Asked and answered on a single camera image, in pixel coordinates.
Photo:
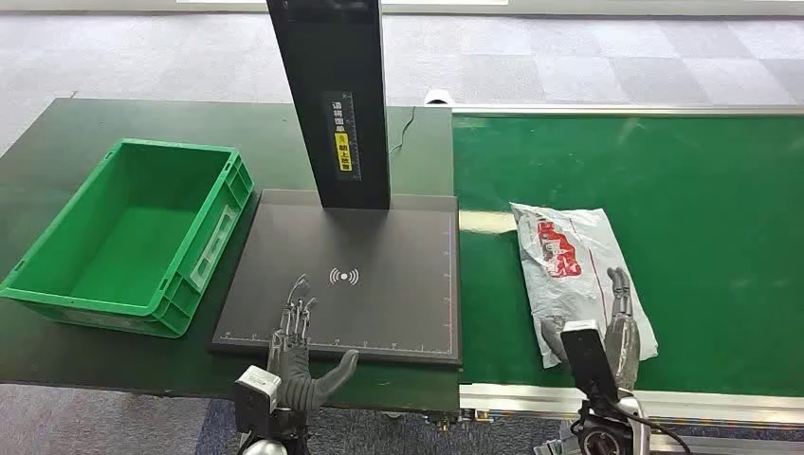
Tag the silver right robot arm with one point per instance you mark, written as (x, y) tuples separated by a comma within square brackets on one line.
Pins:
[(606, 430)]

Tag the green conveyor belt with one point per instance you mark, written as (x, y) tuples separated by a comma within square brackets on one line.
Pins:
[(691, 251)]

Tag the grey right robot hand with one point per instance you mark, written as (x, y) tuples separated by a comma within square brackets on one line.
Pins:
[(623, 342)]

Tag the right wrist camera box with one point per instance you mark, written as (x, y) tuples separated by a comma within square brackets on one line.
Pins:
[(589, 361)]

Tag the black inbound scanner machine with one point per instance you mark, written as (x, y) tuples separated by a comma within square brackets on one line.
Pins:
[(370, 301)]

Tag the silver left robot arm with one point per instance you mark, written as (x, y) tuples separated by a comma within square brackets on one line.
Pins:
[(276, 433)]

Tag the grey plastic mailer package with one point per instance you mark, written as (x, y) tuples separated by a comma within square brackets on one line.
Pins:
[(568, 276)]

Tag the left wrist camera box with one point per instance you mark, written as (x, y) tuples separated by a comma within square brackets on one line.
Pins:
[(254, 395)]

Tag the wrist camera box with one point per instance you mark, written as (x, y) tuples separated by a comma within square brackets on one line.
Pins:
[(254, 395), (589, 361)]

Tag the green plastic crate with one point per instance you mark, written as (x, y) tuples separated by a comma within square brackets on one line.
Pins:
[(135, 242)]

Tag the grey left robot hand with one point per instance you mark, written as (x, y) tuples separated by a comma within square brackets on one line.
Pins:
[(290, 367)]

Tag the aluminium conveyor frame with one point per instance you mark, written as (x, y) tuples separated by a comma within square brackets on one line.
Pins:
[(691, 408)]

